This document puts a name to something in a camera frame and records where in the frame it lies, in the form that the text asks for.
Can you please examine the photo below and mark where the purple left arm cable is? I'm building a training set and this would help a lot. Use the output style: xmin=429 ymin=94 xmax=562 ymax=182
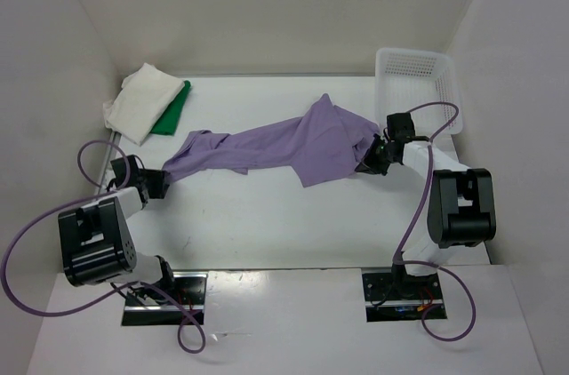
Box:
xmin=0 ymin=140 xmax=206 ymax=355

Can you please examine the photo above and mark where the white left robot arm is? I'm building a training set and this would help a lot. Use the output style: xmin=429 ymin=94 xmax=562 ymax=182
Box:
xmin=58 ymin=167 xmax=178 ymax=304

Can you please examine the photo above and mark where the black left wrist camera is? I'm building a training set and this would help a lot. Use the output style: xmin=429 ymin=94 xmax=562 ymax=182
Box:
xmin=110 ymin=155 xmax=144 ymax=188

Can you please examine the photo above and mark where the green t shirt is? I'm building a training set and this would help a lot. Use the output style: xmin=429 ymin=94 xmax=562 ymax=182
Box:
xmin=150 ymin=80 xmax=191 ymax=136

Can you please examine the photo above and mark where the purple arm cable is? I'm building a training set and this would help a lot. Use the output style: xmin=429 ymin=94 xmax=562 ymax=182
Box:
xmin=0 ymin=140 xmax=206 ymax=355
xmin=392 ymin=100 xmax=479 ymax=341

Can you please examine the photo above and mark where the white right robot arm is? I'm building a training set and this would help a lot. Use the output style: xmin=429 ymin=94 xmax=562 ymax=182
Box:
xmin=357 ymin=134 xmax=496 ymax=298

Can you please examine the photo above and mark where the lavender t shirt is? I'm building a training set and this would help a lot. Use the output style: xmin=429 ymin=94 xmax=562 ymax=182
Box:
xmin=163 ymin=93 xmax=380 ymax=188

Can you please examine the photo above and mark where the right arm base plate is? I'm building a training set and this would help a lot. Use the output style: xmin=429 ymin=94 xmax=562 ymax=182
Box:
xmin=361 ymin=267 xmax=447 ymax=323

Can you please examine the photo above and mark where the white plastic basket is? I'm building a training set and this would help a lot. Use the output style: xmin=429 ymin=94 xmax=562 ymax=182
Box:
xmin=374 ymin=48 xmax=463 ymax=135

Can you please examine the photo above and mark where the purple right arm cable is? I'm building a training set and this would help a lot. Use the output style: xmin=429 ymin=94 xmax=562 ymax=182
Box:
xmin=392 ymin=100 xmax=479 ymax=341

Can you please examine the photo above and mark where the white t shirt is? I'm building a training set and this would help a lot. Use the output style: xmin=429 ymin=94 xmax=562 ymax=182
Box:
xmin=102 ymin=63 xmax=184 ymax=145

